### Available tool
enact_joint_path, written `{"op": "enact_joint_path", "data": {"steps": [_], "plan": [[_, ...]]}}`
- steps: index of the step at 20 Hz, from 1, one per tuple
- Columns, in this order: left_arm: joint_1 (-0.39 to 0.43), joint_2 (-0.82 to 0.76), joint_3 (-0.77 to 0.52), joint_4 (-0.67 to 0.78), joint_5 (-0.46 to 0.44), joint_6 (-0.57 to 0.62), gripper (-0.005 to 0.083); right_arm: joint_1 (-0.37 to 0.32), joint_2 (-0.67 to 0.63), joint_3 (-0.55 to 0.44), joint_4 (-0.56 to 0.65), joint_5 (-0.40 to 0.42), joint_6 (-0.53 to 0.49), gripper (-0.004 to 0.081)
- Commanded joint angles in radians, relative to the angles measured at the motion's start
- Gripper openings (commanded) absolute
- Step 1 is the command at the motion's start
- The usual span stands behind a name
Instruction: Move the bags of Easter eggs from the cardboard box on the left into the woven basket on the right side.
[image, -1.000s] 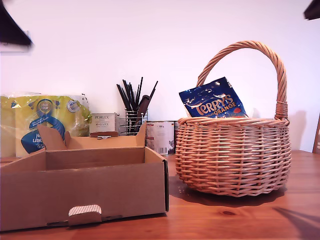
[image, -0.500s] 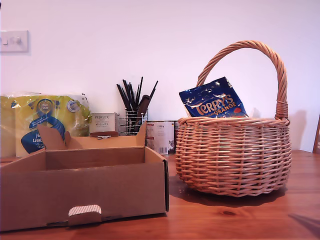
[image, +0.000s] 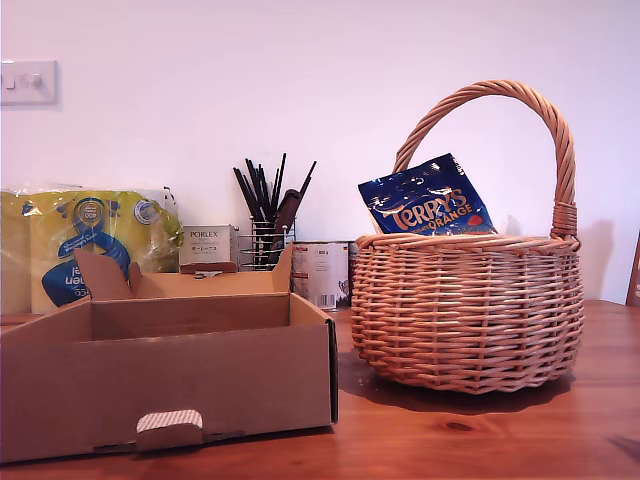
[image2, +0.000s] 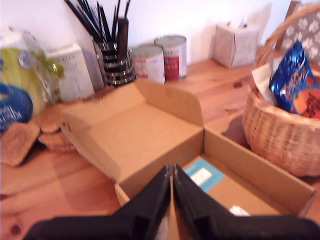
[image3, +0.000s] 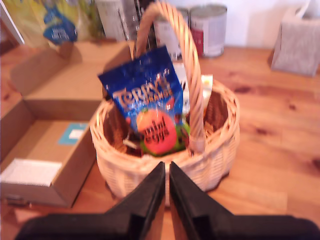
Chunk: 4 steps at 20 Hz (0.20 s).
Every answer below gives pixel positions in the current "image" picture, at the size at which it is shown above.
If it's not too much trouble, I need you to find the brown utensil handle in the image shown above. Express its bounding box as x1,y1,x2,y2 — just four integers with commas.
269,188,304,266

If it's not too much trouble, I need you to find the wire utensil holder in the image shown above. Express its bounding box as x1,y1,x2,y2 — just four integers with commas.
237,214,297,273

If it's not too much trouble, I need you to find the brown wooden furniture piece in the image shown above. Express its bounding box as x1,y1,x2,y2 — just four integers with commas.
625,234,640,307

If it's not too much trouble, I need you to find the yellow kitchen towel pack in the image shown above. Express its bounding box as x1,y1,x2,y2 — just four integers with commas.
0,182,185,316

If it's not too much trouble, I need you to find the white Porlex box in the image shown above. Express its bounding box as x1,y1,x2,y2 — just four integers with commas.
178,223,240,266

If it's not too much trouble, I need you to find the woven wicker basket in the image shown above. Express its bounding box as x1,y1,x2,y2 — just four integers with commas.
349,79,585,396

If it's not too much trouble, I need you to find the brown cardboard box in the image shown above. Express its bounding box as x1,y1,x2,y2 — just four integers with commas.
0,242,340,464

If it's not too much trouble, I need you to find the tin can white label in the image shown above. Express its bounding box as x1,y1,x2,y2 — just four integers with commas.
291,240,350,312

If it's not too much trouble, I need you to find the white wall light switch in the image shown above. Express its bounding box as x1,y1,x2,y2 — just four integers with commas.
0,59,58,106

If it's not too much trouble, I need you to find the blue Terry's orange bag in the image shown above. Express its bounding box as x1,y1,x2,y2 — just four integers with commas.
357,152,499,236

